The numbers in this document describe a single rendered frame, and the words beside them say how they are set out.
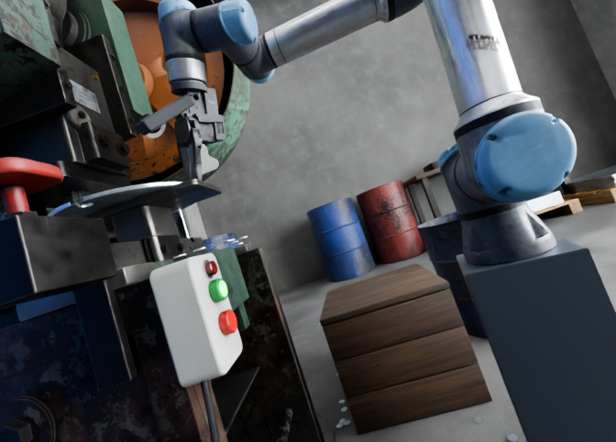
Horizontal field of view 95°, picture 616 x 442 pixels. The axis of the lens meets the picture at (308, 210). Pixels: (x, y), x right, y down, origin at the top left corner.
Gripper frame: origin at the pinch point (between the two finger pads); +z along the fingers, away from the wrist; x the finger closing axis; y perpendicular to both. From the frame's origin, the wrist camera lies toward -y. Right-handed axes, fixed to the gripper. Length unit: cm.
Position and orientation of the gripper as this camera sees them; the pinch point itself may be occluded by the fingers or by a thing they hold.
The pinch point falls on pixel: (193, 182)
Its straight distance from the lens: 66.0
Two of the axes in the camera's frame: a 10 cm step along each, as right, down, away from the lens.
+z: 0.9, 9.8, 1.5
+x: -7.1, -0.4, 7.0
